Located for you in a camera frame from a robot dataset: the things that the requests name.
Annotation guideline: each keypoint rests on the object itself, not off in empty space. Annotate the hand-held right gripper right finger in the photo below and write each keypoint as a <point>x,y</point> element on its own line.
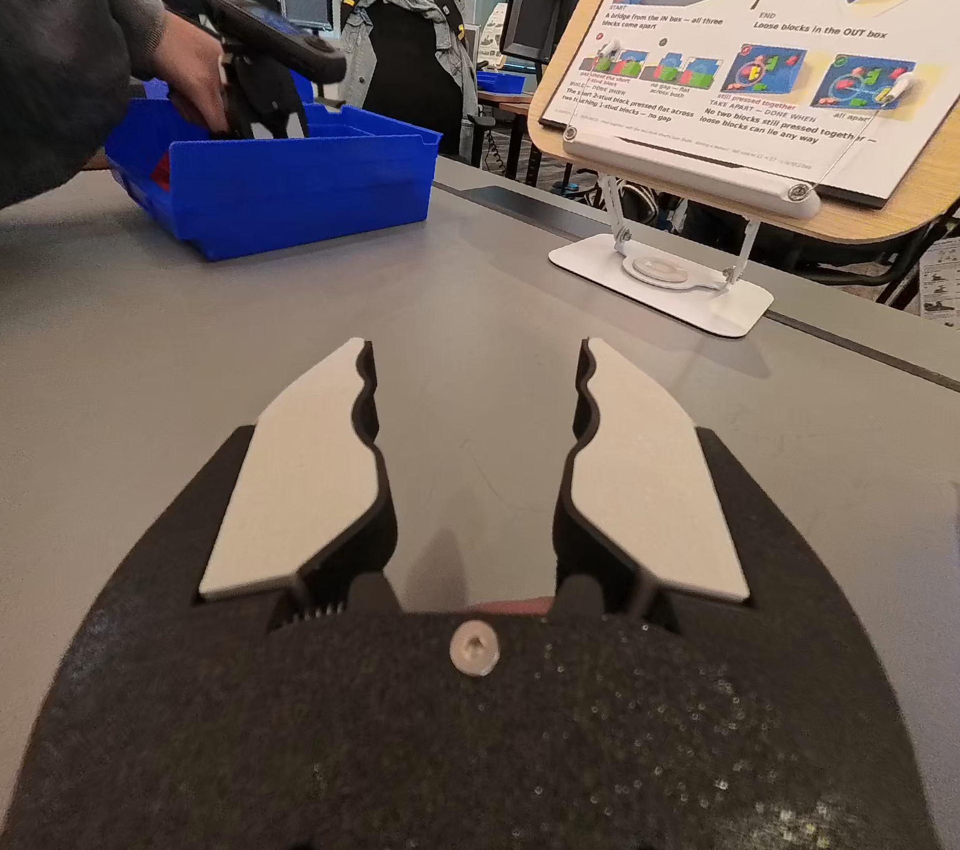
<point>652,490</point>

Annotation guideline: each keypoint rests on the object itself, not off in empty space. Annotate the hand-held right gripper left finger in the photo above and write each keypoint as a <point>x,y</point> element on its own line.
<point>300,490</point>

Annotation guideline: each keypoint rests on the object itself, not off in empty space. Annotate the blue plastic bin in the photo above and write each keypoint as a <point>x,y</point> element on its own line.
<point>300,190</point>

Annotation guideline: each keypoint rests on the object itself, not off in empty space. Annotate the grey desk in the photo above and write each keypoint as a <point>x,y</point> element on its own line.
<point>487,310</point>

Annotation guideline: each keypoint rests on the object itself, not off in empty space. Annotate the person's left hand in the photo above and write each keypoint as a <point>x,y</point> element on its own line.
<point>191,67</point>

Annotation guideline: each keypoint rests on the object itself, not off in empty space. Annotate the denim jacket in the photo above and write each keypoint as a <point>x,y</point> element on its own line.
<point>358,40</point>

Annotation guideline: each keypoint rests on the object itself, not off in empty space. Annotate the black office chair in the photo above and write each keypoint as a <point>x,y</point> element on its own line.
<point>405,78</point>

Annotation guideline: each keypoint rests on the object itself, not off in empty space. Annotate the white instruction stand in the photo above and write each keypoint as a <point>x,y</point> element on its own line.
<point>600,261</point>

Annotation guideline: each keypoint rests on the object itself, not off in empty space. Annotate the small blue bin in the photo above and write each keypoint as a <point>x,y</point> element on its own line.
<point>501,83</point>

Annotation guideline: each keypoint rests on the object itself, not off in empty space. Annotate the white printed floor sign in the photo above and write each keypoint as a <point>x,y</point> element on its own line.
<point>941,280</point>

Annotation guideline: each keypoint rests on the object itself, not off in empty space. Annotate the printed instruction sheet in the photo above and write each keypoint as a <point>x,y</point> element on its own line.
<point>750,3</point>

